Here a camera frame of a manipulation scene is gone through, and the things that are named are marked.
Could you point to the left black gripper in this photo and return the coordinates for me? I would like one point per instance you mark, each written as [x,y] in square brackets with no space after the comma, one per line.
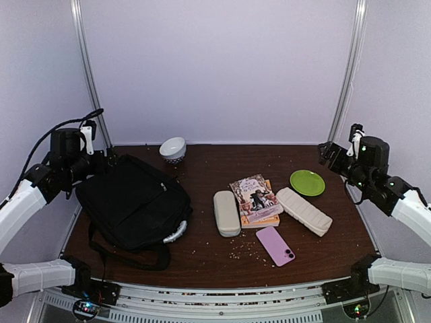
[100,167]

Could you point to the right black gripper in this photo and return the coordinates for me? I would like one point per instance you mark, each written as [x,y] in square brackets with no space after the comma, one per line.
[331,147]

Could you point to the black student backpack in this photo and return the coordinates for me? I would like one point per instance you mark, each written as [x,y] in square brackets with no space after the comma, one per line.
[136,208]

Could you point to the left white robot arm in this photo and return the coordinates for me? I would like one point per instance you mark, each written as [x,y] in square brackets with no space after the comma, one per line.
[70,159]

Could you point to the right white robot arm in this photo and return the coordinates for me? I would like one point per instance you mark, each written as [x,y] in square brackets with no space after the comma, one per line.
[365,167]

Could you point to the green round plate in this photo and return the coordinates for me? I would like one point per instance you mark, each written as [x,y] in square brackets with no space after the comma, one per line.
[307,183]

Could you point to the cream fabric pencil pouch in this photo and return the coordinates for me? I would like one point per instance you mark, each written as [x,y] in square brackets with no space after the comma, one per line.
[304,212]

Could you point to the white patterned ceramic bowl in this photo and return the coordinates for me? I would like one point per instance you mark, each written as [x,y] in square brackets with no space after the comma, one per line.
[173,150]

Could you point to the orange paperback book underneath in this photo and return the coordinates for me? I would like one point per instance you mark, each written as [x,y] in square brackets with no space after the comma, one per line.
[261,220]

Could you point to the illustrated paperback book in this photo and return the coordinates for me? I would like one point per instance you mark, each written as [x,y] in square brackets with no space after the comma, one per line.
[243,188]

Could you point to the pink smartphone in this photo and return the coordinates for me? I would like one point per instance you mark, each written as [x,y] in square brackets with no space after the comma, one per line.
[276,247]

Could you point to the beige glasses case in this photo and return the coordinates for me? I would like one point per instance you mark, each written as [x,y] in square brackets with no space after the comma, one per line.
[226,214]

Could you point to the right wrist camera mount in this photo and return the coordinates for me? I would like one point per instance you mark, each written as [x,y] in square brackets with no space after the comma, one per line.
[356,133]

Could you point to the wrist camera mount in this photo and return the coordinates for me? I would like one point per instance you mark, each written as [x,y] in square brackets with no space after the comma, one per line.
[356,133]
[87,134]

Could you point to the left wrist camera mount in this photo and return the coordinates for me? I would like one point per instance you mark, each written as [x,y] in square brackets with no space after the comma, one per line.
[87,134]

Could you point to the right aluminium frame post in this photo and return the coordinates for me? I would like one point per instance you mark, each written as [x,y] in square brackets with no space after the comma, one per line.
[351,67]

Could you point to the aluminium frame post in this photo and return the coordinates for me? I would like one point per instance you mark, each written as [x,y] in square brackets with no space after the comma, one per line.
[85,57]
[351,67]

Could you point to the left aluminium frame post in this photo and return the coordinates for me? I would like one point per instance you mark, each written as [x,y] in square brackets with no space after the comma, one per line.
[85,57]

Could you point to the front aluminium rail base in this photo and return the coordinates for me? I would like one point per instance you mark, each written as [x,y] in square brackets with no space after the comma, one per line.
[304,302]

